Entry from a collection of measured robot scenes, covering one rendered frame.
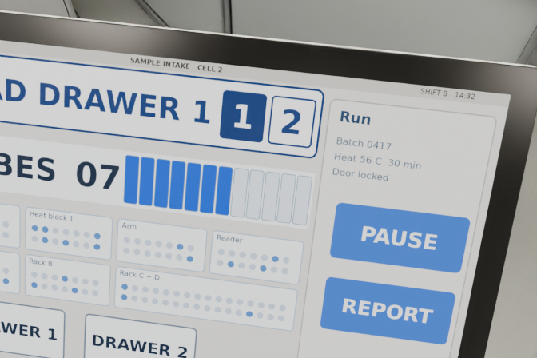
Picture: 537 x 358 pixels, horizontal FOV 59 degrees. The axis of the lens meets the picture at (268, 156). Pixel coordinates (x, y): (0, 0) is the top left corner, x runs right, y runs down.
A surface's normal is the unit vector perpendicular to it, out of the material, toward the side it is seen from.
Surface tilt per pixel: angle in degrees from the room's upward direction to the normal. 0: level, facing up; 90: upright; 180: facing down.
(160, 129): 50
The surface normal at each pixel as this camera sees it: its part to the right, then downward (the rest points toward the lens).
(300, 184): -0.07, 0.18
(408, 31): -0.81, 0.44
